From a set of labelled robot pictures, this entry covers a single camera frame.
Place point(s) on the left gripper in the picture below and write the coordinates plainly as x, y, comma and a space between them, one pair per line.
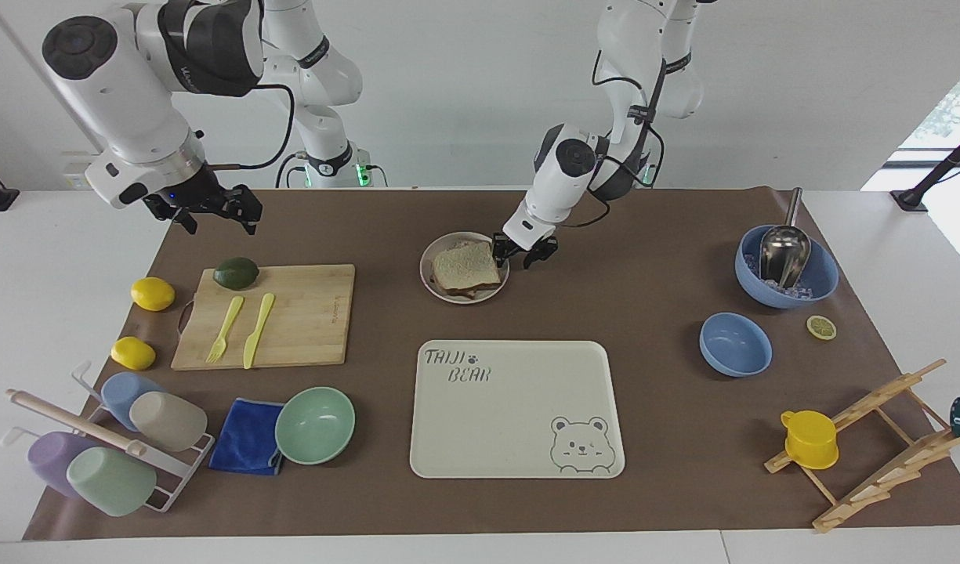
533, 244

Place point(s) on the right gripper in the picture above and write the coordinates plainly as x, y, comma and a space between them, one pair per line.
191, 188

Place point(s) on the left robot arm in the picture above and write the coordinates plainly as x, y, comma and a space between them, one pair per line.
562, 172

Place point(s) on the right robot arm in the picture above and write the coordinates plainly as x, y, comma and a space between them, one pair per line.
119, 94

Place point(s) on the sandwich base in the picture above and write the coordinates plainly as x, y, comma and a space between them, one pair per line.
473, 291

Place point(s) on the round beige plate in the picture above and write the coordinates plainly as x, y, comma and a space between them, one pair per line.
426, 270

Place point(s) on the bread slice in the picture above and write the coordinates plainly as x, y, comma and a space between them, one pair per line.
464, 266

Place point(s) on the green avocado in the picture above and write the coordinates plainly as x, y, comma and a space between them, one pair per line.
236, 273

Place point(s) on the yellow lemon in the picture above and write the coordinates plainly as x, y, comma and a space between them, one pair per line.
133, 353
153, 294

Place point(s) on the yellow-green plastic fork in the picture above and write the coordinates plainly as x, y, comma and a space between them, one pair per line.
225, 329

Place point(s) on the yellow-green plastic knife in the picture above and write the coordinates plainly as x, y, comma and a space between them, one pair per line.
256, 333

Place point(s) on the bamboo cutting board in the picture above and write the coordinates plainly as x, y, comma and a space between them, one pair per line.
307, 321

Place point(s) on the cream tray with bear print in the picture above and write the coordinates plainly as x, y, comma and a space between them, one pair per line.
511, 415

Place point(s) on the blue cup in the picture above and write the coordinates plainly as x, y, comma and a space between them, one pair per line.
119, 392

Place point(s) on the beige cup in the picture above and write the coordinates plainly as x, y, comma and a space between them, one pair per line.
170, 423

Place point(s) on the blue cloth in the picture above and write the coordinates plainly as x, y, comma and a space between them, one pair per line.
244, 439

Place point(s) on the small blue bowl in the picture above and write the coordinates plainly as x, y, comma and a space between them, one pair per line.
734, 345

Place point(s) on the green bowl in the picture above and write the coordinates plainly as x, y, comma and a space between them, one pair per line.
315, 427

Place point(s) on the metal scoop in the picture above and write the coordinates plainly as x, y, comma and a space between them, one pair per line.
785, 251

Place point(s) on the clear ice cubes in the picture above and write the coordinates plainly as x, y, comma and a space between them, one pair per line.
797, 294

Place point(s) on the light green cup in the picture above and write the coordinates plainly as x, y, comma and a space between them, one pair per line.
111, 482

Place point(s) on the purple cup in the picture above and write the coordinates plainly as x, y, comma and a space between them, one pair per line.
52, 462

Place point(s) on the large blue bowl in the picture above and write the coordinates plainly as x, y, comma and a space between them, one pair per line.
824, 274

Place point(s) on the lemon slice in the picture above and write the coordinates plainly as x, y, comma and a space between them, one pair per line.
822, 327

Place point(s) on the wooden dish rack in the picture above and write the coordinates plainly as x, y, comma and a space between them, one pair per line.
895, 470

